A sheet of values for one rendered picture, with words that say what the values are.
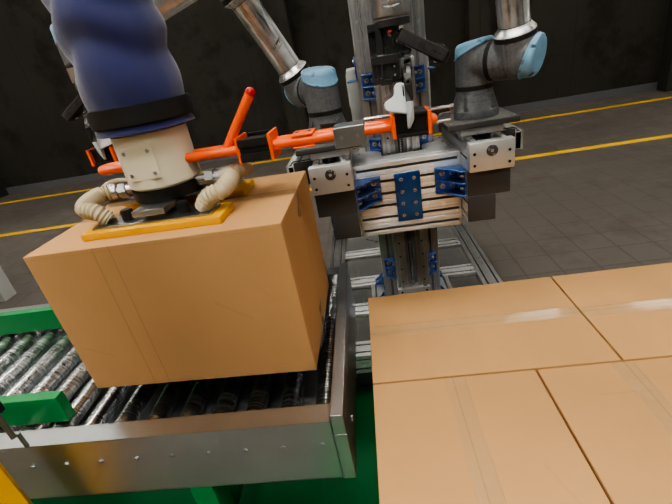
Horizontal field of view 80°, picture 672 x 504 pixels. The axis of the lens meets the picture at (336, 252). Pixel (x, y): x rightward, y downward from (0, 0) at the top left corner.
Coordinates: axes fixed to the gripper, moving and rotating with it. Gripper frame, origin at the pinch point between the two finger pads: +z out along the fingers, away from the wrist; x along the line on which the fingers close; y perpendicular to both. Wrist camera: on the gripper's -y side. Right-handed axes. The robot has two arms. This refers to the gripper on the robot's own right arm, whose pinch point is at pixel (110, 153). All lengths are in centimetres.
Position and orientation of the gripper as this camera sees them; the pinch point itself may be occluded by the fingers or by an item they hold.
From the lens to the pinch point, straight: 146.4
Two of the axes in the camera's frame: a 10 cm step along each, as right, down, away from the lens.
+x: 0.8, -4.6, 8.9
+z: 1.7, 8.8, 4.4
